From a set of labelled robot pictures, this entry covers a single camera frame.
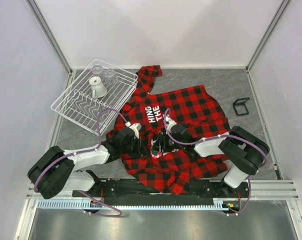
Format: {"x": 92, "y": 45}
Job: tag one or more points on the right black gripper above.
{"x": 160, "y": 145}

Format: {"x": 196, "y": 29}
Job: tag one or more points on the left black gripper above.
{"x": 140, "y": 151}

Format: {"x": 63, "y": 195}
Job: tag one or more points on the pink flower pom-pom brooch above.
{"x": 156, "y": 154}

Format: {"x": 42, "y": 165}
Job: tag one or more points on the red black plaid shirt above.
{"x": 193, "y": 107}

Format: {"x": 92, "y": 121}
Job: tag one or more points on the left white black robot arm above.
{"x": 59, "y": 170}

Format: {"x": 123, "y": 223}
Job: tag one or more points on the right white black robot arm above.
{"x": 246, "y": 152}

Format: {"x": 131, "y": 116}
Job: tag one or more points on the white ceramic mug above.
{"x": 97, "y": 87}

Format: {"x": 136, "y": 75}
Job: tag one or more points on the clear drinking glass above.
{"x": 97, "y": 70}
{"x": 110, "y": 76}

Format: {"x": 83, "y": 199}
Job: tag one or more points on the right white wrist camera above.
{"x": 168, "y": 122}

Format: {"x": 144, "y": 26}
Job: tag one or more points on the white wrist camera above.
{"x": 135, "y": 127}
{"x": 168, "y": 122}

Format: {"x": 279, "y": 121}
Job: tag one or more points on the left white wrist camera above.
{"x": 135, "y": 127}

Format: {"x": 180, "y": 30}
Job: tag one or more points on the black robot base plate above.
{"x": 130, "y": 191}

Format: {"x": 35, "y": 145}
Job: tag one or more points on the white wire dish rack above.
{"x": 77, "y": 105}

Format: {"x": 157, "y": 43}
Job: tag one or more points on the grey slotted cable duct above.
{"x": 86, "y": 204}

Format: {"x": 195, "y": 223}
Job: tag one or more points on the small black frame stand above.
{"x": 239, "y": 106}

